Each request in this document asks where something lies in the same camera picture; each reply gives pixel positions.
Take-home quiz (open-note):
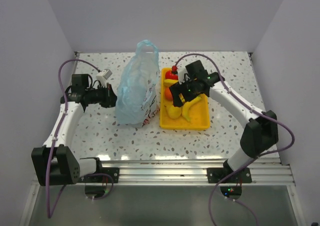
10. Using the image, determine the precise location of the yellow plastic tray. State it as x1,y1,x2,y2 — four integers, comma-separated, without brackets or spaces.
159,67,210,131

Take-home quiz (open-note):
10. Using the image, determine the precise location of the single yellow fake banana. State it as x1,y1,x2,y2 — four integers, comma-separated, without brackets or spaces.
181,96,202,122

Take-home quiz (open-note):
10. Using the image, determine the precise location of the yellow fake pear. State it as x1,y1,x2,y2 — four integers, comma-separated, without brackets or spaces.
165,104,182,120

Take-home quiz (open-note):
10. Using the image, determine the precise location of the orange fake mandarin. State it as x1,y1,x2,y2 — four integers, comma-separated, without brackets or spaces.
164,87,173,101

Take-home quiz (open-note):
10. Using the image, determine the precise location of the yellow fake banana bunch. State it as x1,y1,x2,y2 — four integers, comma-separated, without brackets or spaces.
163,79,179,87

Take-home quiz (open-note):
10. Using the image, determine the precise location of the black left base bracket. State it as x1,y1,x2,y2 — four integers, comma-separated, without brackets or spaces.
78,167,120,184

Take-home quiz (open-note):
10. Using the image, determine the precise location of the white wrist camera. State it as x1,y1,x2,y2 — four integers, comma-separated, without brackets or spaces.
171,65,188,83
96,69,113,86

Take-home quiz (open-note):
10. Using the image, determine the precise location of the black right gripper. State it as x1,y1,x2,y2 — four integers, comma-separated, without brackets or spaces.
169,75,201,107

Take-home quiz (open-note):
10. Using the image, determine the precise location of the black right base bracket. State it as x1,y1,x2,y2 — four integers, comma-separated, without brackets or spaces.
206,167,253,184

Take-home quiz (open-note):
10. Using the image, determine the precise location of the black base bracket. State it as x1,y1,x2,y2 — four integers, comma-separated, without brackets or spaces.
78,167,120,184
206,167,253,184

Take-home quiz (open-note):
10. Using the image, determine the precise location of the aluminium mounting rail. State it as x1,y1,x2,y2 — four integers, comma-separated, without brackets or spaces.
32,159,295,187

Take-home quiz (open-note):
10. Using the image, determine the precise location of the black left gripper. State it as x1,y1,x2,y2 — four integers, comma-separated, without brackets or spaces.
85,83,123,108

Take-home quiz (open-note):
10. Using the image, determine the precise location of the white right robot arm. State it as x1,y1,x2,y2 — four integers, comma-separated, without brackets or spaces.
169,60,279,183

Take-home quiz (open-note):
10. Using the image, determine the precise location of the light blue plastic bag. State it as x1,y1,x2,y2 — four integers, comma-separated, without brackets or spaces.
115,40,160,128

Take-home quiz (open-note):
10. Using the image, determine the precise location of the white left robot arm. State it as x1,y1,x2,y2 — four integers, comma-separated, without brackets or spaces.
31,69,117,186

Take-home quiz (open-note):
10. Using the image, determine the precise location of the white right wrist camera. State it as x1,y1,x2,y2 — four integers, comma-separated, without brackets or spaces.
171,65,188,83

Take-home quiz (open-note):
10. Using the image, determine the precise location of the red fake apple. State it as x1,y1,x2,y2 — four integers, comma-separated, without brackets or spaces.
165,70,179,80

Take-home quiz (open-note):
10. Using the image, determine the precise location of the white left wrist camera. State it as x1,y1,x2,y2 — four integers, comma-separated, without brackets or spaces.
96,69,113,86

